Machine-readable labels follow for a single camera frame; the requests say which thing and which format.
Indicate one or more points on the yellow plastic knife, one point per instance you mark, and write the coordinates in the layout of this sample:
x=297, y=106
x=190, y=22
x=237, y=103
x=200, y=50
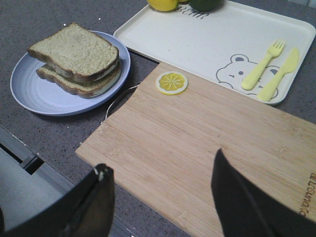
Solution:
x=288, y=66

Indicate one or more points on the white bear tray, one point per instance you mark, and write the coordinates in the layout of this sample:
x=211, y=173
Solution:
x=222, y=46

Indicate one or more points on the green lime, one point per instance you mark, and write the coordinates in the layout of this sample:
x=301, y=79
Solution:
x=205, y=5

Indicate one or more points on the front yellow lemon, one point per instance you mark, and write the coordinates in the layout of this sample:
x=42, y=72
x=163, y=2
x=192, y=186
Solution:
x=163, y=5

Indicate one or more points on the bread slice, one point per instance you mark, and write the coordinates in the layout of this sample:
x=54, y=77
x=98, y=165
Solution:
x=85, y=90
x=76, y=53

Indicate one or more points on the yellow plastic fork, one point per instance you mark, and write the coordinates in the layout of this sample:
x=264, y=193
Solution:
x=272, y=52

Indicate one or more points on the lemon slice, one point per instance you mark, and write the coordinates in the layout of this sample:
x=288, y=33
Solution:
x=171, y=83

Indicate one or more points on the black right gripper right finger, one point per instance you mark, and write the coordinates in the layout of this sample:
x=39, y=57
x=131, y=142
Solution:
x=244, y=210

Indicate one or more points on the metal cutting board handle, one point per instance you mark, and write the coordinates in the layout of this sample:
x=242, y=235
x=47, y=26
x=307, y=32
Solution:
x=118, y=99

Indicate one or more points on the fried egg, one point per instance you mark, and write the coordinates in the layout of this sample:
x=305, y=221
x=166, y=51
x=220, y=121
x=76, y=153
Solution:
x=107, y=71

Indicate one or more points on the light blue round plate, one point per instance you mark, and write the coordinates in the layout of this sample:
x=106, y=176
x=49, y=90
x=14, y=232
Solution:
x=46, y=98

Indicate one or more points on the wooden cutting board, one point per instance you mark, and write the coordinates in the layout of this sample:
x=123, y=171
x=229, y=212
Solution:
x=162, y=148

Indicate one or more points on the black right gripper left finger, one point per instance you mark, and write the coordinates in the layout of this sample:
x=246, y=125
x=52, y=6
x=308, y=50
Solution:
x=87, y=210

